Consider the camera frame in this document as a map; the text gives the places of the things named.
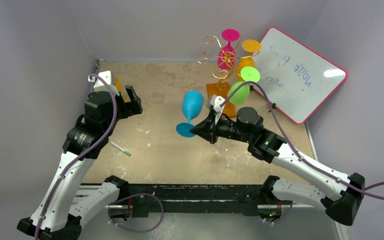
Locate clear wine glass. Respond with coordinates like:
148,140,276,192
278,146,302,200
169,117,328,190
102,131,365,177
212,137,231,158

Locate blue plastic wine glass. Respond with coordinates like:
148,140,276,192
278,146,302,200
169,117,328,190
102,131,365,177
175,90,204,138

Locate green plastic wine glass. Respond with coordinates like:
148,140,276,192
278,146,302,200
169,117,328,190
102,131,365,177
226,66,261,106

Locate pink plastic wine glass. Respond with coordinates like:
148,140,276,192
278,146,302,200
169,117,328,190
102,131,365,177
217,28,241,70

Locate orange plastic wine glass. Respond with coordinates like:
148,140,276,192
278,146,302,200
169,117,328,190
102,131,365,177
236,39,261,81

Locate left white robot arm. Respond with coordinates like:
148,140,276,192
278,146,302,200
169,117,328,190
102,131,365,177
16,85,143,240

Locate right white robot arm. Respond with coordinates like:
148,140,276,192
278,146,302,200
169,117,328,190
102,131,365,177
190,107,365,226

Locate green capped white marker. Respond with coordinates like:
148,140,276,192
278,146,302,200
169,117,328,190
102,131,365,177
110,141,131,157

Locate pink framed whiteboard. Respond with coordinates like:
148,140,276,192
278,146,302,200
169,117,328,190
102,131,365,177
253,27,348,124

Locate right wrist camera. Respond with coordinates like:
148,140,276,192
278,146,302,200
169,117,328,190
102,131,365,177
206,94,225,124

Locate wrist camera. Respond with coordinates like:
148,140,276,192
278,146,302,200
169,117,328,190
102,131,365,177
206,94,225,124
90,70,120,96

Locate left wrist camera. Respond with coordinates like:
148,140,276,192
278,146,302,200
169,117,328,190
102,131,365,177
90,70,120,96

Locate gold wire glass rack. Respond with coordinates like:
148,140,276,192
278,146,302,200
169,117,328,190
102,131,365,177
196,34,247,118

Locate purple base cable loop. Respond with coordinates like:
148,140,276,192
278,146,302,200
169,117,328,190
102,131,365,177
107,192,165,233

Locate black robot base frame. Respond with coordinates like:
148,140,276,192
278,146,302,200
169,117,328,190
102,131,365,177
104,175,291,220

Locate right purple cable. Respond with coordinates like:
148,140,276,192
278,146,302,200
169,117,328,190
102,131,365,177
220,81,384,202

